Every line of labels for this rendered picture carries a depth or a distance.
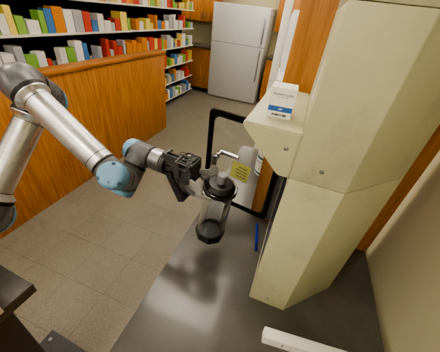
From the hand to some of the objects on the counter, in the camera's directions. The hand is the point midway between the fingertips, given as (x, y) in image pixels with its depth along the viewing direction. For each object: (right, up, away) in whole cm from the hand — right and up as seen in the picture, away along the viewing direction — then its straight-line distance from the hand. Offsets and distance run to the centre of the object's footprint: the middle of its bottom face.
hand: (217, 191), depth 73 cm
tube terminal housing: (+27, -29, +13) cm, 42 cm away
